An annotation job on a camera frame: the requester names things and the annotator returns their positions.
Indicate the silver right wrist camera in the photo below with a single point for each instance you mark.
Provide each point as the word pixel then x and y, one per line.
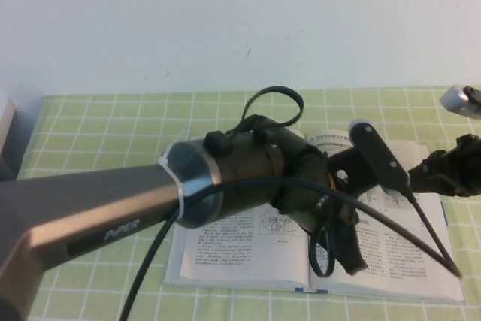
pixel 454 101

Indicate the hardcover technical book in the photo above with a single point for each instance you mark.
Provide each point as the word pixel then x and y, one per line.
pixel 233 257

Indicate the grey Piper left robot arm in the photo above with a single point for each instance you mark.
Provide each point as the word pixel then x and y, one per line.
pixel 94 204

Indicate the green white checked tablecloth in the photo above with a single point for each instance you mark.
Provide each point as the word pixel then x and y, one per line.
pixel 94 129

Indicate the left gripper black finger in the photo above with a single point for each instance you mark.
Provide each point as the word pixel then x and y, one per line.
pixel 357 253
pixel 340 238

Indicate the beige board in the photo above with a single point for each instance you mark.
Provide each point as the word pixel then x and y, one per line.
pixel 5 125

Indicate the black bar left wrist camera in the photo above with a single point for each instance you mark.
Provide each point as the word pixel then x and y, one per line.
pixel 376 152

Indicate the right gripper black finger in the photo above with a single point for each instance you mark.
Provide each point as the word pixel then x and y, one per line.
pixel 441 163
pixel 436 182

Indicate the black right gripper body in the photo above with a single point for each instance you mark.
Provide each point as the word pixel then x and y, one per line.
pixel 467 170

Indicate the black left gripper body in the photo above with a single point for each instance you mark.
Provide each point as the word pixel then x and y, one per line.
pixel 340 208

